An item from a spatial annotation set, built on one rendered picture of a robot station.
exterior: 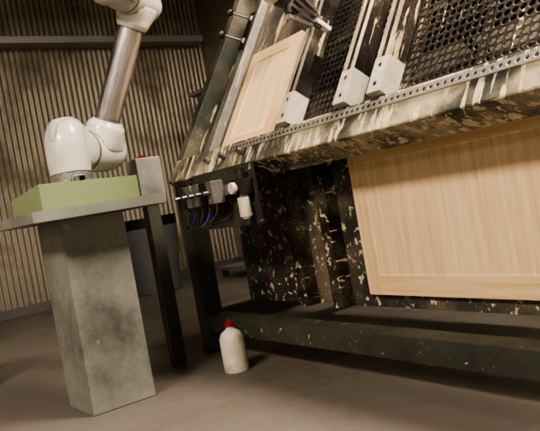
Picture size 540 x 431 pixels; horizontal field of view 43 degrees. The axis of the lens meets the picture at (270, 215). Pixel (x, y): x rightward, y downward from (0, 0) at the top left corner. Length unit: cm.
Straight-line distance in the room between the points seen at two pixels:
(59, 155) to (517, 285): 164
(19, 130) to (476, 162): 508
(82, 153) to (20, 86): 407
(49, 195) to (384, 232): 116
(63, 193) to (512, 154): 146
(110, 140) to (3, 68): 398
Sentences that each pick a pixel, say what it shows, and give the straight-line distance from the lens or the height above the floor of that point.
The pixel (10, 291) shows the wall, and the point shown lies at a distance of 647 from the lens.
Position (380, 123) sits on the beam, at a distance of 203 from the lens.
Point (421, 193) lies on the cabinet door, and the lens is 228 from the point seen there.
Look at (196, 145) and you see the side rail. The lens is 326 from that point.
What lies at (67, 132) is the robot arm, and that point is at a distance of 267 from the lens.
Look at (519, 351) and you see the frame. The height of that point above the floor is 17.
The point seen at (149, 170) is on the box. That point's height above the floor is 87.
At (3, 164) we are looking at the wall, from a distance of 653.
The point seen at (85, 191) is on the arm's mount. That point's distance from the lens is 250.
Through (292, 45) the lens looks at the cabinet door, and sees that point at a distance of 285.
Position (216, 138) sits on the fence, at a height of 96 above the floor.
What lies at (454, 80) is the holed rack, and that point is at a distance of 188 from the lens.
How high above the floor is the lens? 67
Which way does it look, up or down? 2 degrees down
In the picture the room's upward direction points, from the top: 10 degrees counter-clockwise
